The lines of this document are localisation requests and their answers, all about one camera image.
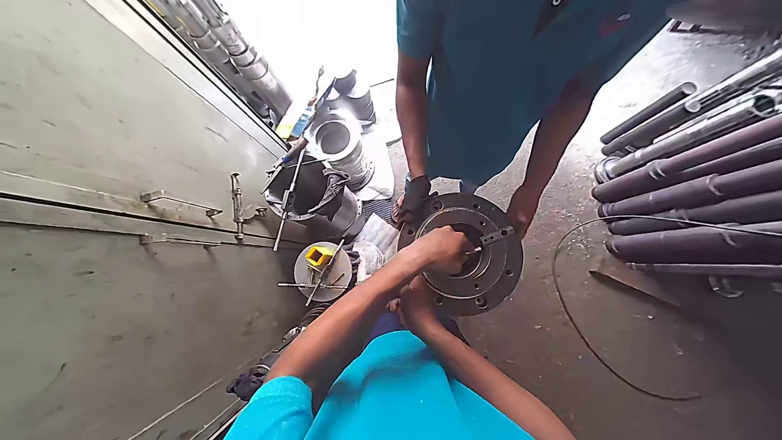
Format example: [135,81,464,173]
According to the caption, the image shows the dark crumpled cloth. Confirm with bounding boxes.
[226,364,270,402]

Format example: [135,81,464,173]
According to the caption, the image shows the silver flanged metal cylinder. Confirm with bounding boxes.
[307,109,375,191]

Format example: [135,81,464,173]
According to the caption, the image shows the person's right hand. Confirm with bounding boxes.
[389,275,439,336]

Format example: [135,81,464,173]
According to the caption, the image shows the person's body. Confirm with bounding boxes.
[224,330,536,440]

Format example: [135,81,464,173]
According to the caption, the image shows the person's right forearm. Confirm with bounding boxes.
[417,320,577,440]

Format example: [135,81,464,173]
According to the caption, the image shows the grey rag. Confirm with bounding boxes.
[314,168,349,215]

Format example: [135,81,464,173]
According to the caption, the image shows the blue handled long tool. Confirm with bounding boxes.
[281,66,337,167]

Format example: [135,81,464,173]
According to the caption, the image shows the thin black cable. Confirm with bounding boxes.
[551,214,782,402]

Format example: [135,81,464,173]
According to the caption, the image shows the large hollow metal housing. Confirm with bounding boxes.
[264,153,365,240]

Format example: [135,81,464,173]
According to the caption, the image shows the long thin metal T-handle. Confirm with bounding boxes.
[272,147,307,253]

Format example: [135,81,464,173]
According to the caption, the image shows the metal tap wrench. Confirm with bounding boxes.
[277,238,348,308]

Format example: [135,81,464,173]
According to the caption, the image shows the person's legs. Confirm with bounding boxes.
[362,308,470,361]

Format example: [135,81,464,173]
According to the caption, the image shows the row of shiny metal cylinders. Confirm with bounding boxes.
[147,0,293,126]

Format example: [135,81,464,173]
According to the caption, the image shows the metal bar with holes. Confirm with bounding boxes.
[480,225,516,248]

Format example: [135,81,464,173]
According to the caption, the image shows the large grey metal cabinet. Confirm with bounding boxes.
[0,0,315,440]

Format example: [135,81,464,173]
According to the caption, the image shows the round dark metal flange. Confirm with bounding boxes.
[397,193,524,317]

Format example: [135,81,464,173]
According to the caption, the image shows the person's left hand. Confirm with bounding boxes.
[422,225,476,276]

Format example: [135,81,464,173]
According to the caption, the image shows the person's left forearm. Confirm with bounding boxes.
[267,237,432,392]

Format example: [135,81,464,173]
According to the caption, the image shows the round grey metal disc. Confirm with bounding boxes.
[294,242,353,302]

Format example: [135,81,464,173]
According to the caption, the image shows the pile of dark metal pipes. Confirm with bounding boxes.
[591,49,782,279]

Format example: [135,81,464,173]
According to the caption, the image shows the curved grey metal pieces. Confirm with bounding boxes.
[333,69,377,125]

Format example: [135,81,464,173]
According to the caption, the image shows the crumpled clear plastic bag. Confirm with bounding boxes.
[349,240,386,283]

